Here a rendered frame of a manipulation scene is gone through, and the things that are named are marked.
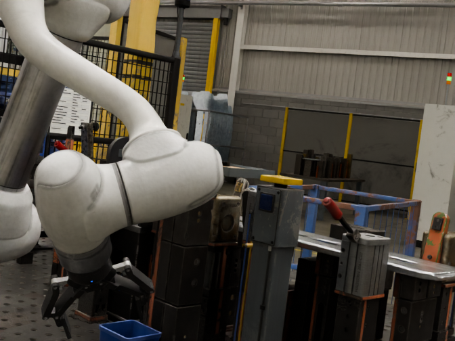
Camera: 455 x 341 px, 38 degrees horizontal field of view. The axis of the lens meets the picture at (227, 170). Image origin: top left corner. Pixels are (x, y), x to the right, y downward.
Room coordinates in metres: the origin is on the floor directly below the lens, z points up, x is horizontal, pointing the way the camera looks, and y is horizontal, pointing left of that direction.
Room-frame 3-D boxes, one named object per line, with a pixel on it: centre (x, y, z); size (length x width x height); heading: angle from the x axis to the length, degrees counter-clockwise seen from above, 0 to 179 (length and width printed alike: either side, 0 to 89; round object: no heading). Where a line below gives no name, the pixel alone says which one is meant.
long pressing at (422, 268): (1.86, -0.01, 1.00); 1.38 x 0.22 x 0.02; 45
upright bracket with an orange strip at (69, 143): (2.16, 0.52, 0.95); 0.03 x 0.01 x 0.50; 45
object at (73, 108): (2.66, 0.66, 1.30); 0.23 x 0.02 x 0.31; 135
